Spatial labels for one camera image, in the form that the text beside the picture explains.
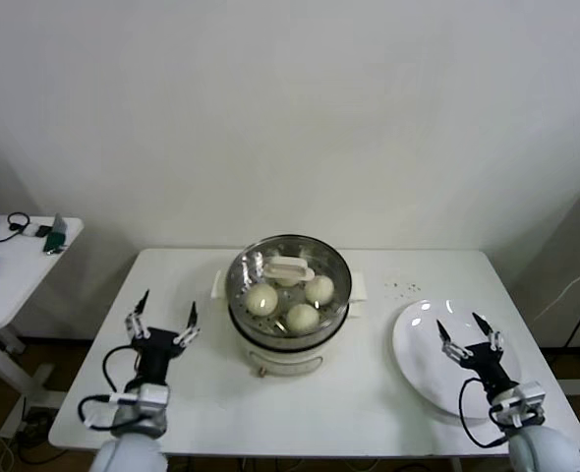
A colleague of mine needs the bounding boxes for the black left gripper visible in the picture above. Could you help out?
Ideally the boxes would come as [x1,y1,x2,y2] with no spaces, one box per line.
[124,288,202,390]

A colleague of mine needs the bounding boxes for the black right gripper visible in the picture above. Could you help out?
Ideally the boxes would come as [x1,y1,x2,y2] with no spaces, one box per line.
[435,312,520,393]

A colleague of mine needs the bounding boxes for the round glass pot lid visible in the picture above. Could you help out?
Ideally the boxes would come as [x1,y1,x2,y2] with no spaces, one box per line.
[225,235,354,335]

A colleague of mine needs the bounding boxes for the perforated steel steamer basket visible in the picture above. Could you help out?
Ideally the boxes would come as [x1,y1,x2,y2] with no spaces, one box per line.
[212,234,371,351]

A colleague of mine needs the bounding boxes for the white round plate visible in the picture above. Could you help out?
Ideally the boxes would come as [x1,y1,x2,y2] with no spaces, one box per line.
[392,298,523,420]

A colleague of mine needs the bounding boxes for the scattered dark crumbs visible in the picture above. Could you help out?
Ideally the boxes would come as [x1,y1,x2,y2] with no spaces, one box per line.
[385,279,422,299]

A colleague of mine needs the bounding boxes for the white electric cooking pot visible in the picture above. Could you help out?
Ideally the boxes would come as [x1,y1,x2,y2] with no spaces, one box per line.
[228,294,366,381]

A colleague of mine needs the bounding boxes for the white side table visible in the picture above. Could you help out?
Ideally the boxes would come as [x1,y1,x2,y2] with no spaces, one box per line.
[0,214,86,439]

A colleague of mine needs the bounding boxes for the floor power strip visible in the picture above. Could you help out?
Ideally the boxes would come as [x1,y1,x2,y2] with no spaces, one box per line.
[22,406,58,446]

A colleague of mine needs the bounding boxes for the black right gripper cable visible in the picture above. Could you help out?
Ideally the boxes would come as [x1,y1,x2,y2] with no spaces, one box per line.
[458,376,510,449]

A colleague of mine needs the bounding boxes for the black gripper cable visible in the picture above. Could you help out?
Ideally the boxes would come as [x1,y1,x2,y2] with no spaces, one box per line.
[77,343,142,432]
[458,376,510,449]

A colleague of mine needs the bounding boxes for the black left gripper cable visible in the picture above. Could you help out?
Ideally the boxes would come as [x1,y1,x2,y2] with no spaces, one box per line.
[77,343,142,432]

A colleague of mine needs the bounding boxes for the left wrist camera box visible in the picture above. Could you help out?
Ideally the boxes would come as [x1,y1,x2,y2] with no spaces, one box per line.
[135,383,171,417]

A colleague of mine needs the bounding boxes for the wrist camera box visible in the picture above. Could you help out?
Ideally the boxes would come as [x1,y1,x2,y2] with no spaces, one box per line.
[135,383,171,417]
[515,382,547,412]

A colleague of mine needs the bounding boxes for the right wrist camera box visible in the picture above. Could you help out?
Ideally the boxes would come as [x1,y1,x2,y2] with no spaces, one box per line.
[515,382,547,412]

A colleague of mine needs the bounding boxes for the white wall cable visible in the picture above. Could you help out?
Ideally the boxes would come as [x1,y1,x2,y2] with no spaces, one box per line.
[533,255,580,325]

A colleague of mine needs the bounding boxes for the black looped cable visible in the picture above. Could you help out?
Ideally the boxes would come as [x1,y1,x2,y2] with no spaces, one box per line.
[0,210,31,245]

